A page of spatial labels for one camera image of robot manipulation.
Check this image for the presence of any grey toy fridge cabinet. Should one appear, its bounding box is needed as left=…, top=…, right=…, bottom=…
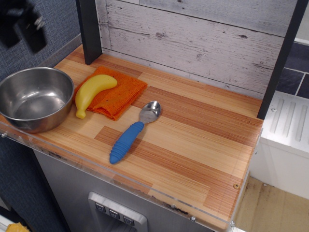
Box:
left=35, top=151, right=210, bottom=232

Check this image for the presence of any white ribbed side counter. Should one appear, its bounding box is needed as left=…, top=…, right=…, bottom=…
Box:
left=250, top=91, right=309, bottom=199

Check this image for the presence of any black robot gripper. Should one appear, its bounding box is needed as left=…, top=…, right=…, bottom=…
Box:
left=0, top=0, right=47, bottom=53

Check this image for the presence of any yellow object bottom left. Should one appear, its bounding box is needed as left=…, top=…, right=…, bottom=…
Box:
left=6, top=223, right=30, bottom=232

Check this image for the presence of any silver dispenser button panel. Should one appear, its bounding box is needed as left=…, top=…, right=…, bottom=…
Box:
left=88, top=191, right=148, bottom=232

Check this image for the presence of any black left upright post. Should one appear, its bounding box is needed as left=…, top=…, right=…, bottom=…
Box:
left=76, top=0, right=102, bottom=65

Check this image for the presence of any black upright post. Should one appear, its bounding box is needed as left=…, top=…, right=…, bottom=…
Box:
left=76, top=0, right=102, bottom=65
left=257, top=0, right=309, bottom=120

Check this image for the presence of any black right upright post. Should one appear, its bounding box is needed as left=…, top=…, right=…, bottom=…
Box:
left=257, top=0, right=309, bottom=120

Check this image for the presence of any stainless steel pot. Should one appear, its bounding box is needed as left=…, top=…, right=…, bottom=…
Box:
left=0, top=67, right=74, bottom=133

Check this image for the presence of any blue handled metal spoon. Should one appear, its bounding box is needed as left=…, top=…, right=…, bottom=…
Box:
left=109, top=101, right=161, bottom=164

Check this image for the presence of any orange folded cloth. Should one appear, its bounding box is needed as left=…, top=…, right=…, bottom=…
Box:
left=72, top=66, right=147, bottom=120

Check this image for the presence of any clear acrylic edge guard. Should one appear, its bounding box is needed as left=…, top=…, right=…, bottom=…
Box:
left=0, top=123, right=235, bottom=232

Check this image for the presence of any yellow plastic banana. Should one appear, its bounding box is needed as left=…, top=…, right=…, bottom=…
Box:
left=75, top=74, right=117, bottom=119

